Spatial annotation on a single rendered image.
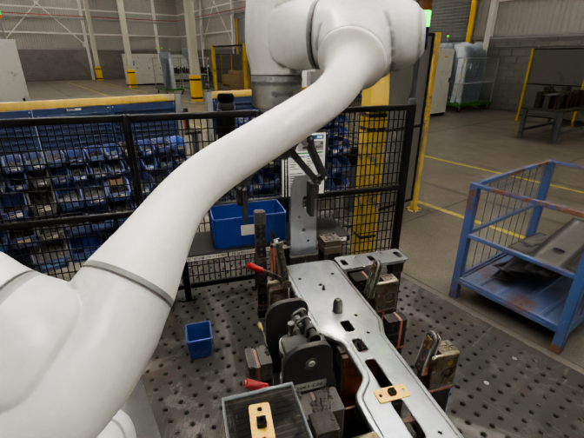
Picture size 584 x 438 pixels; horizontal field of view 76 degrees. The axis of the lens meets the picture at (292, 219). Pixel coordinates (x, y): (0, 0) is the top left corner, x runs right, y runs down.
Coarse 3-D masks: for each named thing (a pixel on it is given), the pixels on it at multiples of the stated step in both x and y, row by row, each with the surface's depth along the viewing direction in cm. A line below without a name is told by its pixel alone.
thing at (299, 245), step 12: (300, 180) 143; (300, 192) 145; (300, 204) 147; (300, 216) 149; (312, 216) 150; (300, 228) 151; (312, 228) 152; (300, 240) 153; (312, 240) 155; (300, 252) 155; (312, 252) 157
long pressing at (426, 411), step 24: (312, 264) 148; (336, 264) 149; (312, 288) 133; (336, 288) 133; (312, 312) 120; (360, 312) 120; (336, 336) 109; (360, 336) 110; (384, 336) 110; (360, 360) 101; (384, 360) 101; (408, 384) 94; (360, 408) 87; (384, 408) 87; (408, 408) 87; (432, 408) 87; (384, 432) 82; (408, 432) 82; (432, 432) 82; (456, 432) 82
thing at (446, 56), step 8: (440, 56) 1140; (448, 56) 1165; (440, 64) 1152; (448, 64) 1177; (440, 72) 1164; (448, 72) 1189; (440, 80) 1176; (448, 80) 1200; (440, 88) 1189; (440, 96) 1203; (432, 104) 1193; (440, 104) 1216; (432, 112) 1205; (440, 112) 1231
